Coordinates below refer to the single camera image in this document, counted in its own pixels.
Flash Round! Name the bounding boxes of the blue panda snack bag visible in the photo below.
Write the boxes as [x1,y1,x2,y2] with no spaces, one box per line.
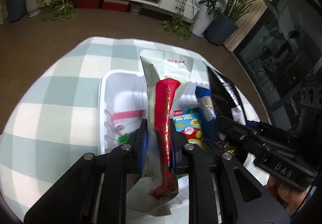
[171,107,203,148]

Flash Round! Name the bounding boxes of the tall plant dark pot right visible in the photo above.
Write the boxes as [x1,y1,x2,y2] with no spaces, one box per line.
[203,0,279,46]

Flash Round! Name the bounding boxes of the beige curtain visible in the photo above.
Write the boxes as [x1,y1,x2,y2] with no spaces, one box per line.
[224,0,272,52]

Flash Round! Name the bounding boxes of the red storage box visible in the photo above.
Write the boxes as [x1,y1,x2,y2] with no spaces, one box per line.
[102,0,129,12]
[76,0,101,9]

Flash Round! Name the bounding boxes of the pink cartoon snack packet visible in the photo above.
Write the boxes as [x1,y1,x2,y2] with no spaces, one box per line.
[112,110,147,136]

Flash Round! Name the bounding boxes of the person's right hand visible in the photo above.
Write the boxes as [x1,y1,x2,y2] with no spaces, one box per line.
[265,175,310,216]

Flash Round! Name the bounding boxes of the clear sunflower seed bag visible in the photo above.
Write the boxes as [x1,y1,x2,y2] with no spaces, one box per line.
[118,133,137,146]

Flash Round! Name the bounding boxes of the left red storage box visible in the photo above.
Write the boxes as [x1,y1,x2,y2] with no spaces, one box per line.
[76,0,101,9]

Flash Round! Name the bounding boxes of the white red long pouch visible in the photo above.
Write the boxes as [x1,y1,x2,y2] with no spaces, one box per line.
[127,49,194,213]

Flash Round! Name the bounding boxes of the white plastic tray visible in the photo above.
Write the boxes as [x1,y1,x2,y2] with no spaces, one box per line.
[97,70,252,214]

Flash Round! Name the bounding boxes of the trailing plant on console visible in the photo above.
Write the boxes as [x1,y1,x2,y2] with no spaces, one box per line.
[162,0,199,40]

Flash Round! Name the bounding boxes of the right red storage box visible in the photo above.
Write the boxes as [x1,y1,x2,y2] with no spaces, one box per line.
[102,0,129,12]

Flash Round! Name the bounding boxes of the plant in white pot right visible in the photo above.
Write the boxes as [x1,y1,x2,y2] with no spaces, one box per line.
[192,0,222,38]

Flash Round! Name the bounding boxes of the black snack packet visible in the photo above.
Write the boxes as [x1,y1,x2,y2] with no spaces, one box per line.
[206,67,248,157]

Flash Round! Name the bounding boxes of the glass sliding door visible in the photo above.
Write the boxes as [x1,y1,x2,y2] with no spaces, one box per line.
[235,0,321,132]

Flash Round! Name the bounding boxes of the green white checkered tablecloth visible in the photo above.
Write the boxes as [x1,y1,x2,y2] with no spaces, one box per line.
[0,35,272,224]

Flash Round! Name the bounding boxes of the blue yellow snack bag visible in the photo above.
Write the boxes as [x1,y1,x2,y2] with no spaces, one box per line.
[195,86,222,155]

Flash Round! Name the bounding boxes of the small white pot under console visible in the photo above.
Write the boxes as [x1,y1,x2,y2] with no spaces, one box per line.
[129,2,142,15]

